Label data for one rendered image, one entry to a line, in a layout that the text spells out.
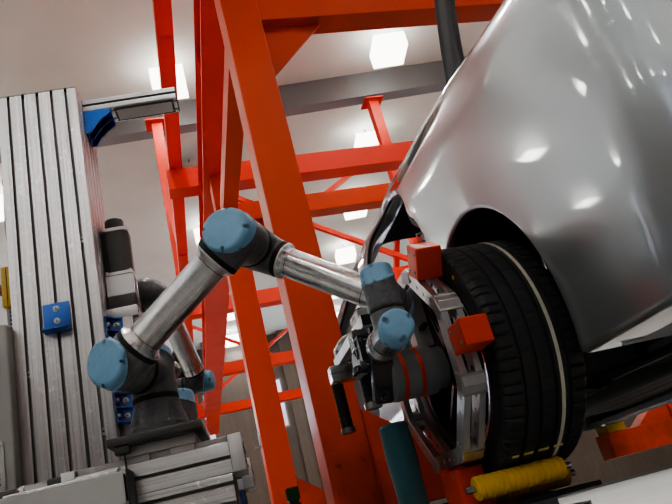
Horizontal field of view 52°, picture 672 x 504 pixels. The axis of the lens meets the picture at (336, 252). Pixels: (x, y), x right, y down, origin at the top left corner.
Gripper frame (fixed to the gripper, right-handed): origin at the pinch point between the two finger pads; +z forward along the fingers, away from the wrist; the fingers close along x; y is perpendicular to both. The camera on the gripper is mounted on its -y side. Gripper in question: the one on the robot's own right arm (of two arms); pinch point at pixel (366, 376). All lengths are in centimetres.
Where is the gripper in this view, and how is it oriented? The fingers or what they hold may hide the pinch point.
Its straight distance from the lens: 176.2
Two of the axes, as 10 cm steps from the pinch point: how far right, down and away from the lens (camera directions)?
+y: -2.3, -9.0, 3.7
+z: -1.7, 4.1, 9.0
